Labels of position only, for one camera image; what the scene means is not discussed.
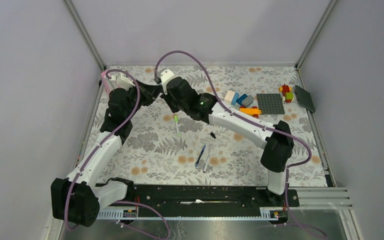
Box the white pen green tip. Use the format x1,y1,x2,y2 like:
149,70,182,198
173,115,181,136

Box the white and blue brick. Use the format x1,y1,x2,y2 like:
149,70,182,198
224,90,239,106

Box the grey lego baseplate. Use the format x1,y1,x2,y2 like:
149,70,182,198
256,93,285,115

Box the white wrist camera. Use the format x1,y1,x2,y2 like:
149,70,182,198
157,68,177,95
110,72,135,90

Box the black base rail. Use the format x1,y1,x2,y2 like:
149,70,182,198
103,184,299,219

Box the dark grey lego plate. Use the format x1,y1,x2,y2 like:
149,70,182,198
294,85,316,113

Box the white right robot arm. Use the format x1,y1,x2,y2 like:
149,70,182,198
156,73,294,206

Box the white cable duct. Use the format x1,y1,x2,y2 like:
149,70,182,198
96,207,281,221

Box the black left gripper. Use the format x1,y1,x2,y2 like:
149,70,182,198
125,80,163,120

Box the floral table mat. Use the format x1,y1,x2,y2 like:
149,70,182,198
76,65,329,187

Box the grey toy brick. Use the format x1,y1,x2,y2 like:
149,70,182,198
241,95,254,108

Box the blue toy brick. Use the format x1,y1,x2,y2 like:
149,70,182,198
235,94,248,106

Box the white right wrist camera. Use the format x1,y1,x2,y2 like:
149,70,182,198
157,68,177,95

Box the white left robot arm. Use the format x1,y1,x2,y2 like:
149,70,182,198
50,81,163,227

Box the white pen black tip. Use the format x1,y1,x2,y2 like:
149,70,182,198
202,155,210,173

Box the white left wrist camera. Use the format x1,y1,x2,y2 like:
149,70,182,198
110,72,135,90

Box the blue gel pen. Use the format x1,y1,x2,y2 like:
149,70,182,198
195,144,207,167

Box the pink metronome box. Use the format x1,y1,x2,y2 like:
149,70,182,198
101,70,119,96

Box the red yellow green brick stack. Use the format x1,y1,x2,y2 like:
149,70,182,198
278,84,294,104

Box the orange toy car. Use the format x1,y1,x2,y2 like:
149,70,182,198
239,106,263,118

